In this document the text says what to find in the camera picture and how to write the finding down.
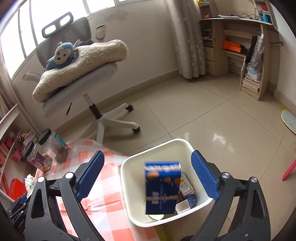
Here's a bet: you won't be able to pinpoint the small blue snack box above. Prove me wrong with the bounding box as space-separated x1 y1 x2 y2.
144 161 182 215

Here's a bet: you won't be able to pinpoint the checkered orange white tablecloth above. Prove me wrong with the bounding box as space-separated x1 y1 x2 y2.
36 139 159 240

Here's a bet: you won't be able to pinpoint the red plastic stool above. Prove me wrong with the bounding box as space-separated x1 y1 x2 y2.
281 160 296 181

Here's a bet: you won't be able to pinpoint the left beige curtain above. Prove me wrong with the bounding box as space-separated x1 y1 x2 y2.
0 46 40 135

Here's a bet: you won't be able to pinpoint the white paper cup green leaves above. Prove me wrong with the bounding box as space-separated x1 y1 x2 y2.
148 214 164 220

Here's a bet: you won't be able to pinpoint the nut jar purple label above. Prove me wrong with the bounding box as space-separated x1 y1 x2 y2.
24 141 52 172

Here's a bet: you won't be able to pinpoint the milk carton light blue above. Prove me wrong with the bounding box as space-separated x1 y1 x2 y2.
179 172 195 198

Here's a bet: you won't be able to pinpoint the white tissue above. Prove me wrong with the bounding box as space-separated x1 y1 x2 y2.
25 174 36 198

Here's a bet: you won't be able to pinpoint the wooden desk shelf unit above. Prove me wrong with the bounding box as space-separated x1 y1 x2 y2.
197 1 282 100

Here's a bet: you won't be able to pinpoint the beige curtain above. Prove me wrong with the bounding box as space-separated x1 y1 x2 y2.
164 1 206 79
0 46 40 135

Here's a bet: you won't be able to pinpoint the white wall bookshelf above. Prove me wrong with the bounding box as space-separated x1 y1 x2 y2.
1 98 37 203

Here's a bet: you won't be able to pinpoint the red gift bag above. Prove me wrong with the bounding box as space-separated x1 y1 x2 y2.
1 174 26 200

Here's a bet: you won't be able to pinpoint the dark blue carton box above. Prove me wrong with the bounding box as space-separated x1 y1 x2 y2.
176 194 197 214

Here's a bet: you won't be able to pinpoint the clear jar with chestnuts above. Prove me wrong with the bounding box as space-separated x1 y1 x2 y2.
38 128 68 163

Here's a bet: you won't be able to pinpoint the blue monkey plush toy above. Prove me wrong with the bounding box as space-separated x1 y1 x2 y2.
45 40 82 71

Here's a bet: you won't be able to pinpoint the beige fleece blanket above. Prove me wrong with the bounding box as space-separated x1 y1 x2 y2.
32 40 128 103

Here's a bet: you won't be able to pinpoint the white trash bin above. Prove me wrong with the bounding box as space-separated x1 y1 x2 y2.
120 138 213 227

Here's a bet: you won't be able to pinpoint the right beige curtain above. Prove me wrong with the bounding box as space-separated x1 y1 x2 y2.
164 1 206 79

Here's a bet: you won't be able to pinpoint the white oval scale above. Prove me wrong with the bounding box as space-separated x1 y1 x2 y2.
281 110 296 134

